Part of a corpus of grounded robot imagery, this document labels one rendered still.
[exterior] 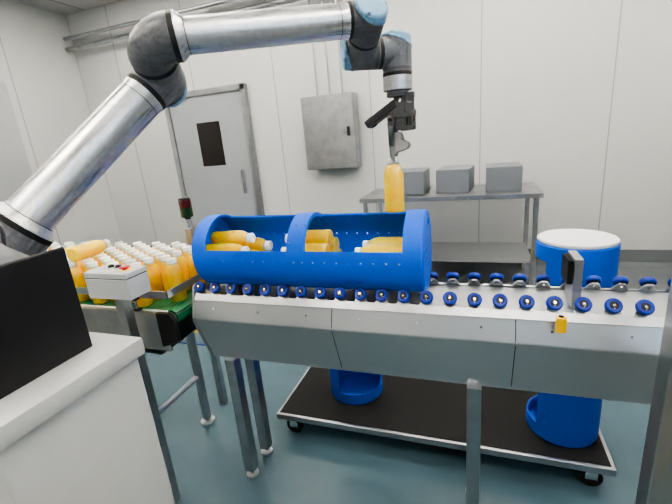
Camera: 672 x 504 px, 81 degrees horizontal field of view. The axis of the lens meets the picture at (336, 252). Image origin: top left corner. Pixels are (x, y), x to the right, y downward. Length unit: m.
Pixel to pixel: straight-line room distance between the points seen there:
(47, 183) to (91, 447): 0.60
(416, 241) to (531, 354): 0.50
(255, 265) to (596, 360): 1.13
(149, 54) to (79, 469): 0.91
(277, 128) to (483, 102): 2.36
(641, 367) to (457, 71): 3.62
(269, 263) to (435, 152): 3.38
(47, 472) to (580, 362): 1.34
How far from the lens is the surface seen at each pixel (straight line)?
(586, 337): 1.38
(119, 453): 1.06
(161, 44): 1.12
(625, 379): 1.50
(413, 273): 1.27
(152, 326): 1.74
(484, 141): 4.54
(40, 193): 1.16
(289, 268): 1.39
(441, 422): 2.10
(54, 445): 0.95
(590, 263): 1.70
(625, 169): 4.77
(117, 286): 1.60
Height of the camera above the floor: 1.49
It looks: 16 degrees down
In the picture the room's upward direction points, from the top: 5 degrees counter-clockwise
